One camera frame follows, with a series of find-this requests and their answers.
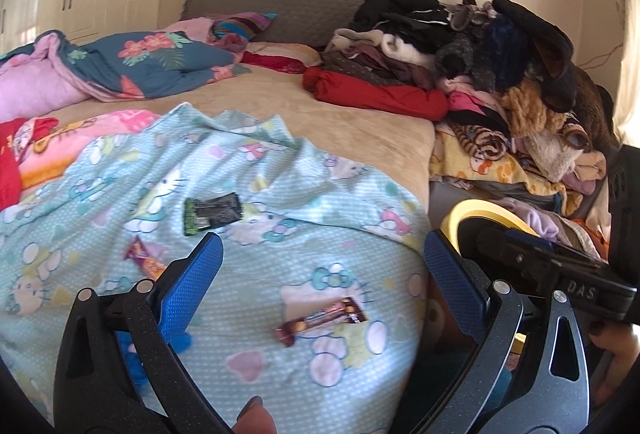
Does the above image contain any red and pink cartoon blanket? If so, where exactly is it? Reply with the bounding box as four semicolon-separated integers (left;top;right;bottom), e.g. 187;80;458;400
0;110;161;212

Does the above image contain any blue and pink floral quilt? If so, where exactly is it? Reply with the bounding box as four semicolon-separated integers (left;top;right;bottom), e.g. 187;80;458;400
0;16;253;125

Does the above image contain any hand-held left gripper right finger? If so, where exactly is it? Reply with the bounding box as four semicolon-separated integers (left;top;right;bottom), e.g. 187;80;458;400
395;229;592;434

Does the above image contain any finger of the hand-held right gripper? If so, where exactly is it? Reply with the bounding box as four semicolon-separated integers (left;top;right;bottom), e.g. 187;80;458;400
475;226;608;272

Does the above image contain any grey quilted headboard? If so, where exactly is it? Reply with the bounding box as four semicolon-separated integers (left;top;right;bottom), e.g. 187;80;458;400
180;0;386;49

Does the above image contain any pile of clothes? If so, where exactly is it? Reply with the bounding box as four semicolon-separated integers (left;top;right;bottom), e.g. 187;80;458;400
320;0;616;219

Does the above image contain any person's left hand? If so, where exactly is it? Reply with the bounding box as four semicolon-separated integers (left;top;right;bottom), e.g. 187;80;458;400
235;396;278;434

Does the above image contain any striped pillow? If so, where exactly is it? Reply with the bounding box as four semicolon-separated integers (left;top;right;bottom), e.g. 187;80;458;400
211;12;278;52

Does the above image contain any light blue cartoon blanket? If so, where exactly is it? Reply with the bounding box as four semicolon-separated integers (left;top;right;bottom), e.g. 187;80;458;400
0;102;432;434

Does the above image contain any person's right hand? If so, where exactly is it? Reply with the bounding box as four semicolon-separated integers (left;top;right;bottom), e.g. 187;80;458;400
587;320;640;407

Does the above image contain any red garment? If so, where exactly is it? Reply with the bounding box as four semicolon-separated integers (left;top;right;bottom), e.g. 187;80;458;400
302;66;449;122

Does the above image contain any bed with beige sheet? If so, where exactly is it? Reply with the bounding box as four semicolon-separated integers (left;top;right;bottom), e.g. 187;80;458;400
30;58;436;225

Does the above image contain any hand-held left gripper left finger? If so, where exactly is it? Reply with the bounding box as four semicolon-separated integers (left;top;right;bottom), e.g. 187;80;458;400
52;231;236;434

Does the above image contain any black and green wrapper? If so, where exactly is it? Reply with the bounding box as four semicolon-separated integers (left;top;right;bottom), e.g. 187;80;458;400
183;193;242;235

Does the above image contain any brown candy bar wrapper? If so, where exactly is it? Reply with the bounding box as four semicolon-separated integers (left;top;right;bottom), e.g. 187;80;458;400
276;296;368;347

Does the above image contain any yellow cartoon blanket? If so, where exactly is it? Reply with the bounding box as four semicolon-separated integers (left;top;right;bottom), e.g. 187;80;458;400
429;124;571;215

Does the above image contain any cream pillow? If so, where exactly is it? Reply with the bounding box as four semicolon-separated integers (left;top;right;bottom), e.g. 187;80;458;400
247;41;323;67

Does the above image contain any orange snack wrapper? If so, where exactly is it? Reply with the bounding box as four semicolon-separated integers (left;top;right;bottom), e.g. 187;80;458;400
124;235;168;281

